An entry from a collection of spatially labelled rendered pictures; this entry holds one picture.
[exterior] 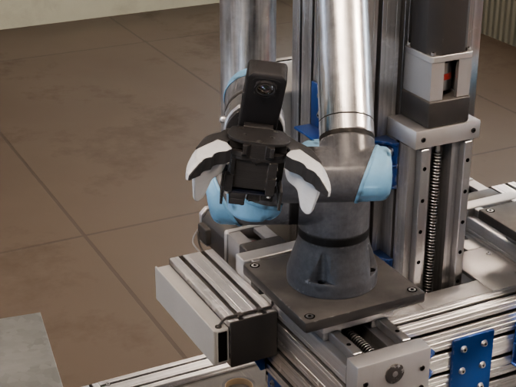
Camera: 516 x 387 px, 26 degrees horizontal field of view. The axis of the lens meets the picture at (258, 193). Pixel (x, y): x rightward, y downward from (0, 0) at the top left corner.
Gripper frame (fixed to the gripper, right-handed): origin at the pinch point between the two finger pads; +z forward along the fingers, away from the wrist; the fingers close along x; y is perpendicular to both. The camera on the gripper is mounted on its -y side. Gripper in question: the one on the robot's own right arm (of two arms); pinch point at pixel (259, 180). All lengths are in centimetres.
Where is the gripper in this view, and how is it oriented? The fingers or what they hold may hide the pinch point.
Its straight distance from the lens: 117.4
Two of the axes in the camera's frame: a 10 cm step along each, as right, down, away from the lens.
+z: 0.2, 4.1, -9.1
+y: -1.4, 9.1, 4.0
